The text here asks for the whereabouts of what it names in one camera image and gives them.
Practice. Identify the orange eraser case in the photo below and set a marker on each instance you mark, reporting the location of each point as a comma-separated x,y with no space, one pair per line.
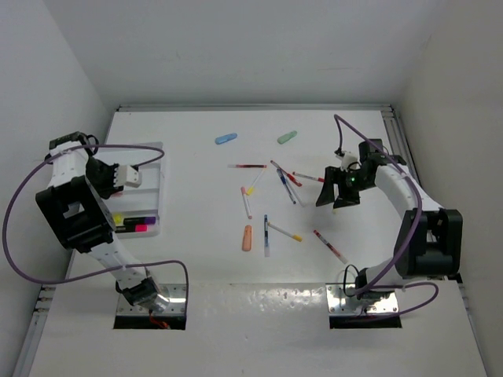
247,238

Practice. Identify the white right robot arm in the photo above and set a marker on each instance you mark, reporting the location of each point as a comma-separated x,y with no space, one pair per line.
430,235

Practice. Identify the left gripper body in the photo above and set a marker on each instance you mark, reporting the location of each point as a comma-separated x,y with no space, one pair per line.
101,177

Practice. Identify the red gel pen lower right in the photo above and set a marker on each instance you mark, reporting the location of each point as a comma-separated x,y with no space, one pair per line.
330,247

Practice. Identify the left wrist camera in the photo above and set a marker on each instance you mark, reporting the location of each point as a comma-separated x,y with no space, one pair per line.
127,175

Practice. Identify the yellow tipped white marker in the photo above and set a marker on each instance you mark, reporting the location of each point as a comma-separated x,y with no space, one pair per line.
252,186

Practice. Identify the red capped pen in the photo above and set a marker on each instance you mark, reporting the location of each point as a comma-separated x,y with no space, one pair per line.
286,174

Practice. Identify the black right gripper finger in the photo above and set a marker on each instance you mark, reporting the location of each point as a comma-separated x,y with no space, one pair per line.
327,194
346,201

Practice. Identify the blue gel pen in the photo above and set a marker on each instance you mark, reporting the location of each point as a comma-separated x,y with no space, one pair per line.
266,236

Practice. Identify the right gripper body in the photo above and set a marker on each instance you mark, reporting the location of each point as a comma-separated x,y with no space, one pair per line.
354,183

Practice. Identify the green eraser case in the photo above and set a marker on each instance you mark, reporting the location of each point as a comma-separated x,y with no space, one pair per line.
287,137

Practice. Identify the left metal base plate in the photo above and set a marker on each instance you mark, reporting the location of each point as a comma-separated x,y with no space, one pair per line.
169,302

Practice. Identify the blue eraser case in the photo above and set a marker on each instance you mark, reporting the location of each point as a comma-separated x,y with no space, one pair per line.
225,138

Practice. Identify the yellow capped white marker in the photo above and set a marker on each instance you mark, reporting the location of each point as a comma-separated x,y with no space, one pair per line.
286,233

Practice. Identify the pink black highlighter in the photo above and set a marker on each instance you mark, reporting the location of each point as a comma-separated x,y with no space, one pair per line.
131,228

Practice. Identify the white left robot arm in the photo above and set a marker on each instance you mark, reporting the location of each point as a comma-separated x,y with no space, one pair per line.
74,206

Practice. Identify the metal base plate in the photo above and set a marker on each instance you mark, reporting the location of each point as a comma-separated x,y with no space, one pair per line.
169,302
374,303

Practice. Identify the blue pen centre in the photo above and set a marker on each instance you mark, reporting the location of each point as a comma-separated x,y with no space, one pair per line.
284,183

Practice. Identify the purple black highlighter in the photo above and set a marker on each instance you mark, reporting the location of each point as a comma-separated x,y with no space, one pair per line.
146,220

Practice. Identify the red white marker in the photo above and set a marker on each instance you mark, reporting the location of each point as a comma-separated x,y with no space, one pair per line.
308,177

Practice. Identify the pink white marker pen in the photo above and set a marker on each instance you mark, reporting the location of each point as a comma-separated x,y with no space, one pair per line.
246,203

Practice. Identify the red gel pen horizontal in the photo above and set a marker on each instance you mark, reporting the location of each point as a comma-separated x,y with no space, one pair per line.
247,166

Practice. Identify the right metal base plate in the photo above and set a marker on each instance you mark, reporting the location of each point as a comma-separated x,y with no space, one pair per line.
374,303

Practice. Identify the white plastic organizer tray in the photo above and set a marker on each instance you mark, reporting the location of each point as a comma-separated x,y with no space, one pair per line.
147,199

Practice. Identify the yellow black highlighter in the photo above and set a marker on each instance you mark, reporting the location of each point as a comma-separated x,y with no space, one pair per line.
118,219

